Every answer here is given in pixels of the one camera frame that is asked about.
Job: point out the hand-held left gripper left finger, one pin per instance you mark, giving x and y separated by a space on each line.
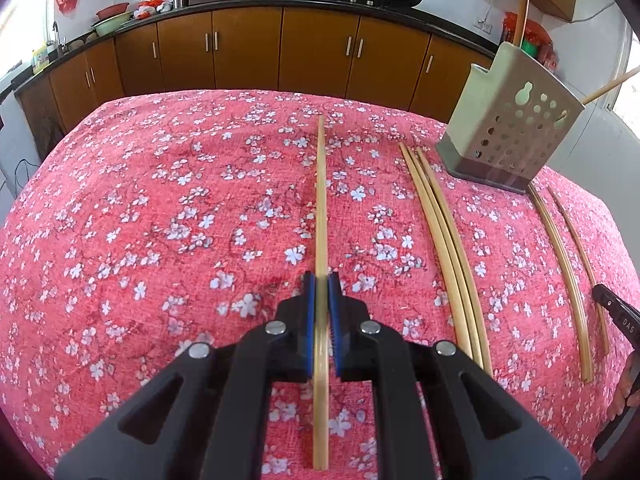
310 310

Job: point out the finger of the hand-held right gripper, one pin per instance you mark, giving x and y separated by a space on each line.
617 312

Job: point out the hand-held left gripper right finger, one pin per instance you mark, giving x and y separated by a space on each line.
334 310

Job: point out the perforated plastic chopstick holder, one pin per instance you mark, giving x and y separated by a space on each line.
505 110

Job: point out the person's right hand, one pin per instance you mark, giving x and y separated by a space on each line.
627 390

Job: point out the pink floral tablecloth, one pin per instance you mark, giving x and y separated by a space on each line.
175 260

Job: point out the kitchen window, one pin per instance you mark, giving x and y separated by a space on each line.
627 80

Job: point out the wooden lower kitchen cabinets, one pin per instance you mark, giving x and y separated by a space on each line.
250 50

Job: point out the red bag with bottles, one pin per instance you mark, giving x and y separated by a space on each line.
535 40

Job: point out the white bowls with red bag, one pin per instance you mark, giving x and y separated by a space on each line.
152 7

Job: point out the white floral appliance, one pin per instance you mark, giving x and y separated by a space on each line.
10 135

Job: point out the green basin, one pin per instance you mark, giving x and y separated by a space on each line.
111 25

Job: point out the pink basin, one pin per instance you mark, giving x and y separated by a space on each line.
112 10

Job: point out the yellow box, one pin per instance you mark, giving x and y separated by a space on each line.
41 59

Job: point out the sink faucet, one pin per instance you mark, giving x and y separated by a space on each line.
59 40

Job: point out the wall outlet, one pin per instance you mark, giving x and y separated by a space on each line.
483 25

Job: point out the wooden wall cabinets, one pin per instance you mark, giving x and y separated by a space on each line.
225 2

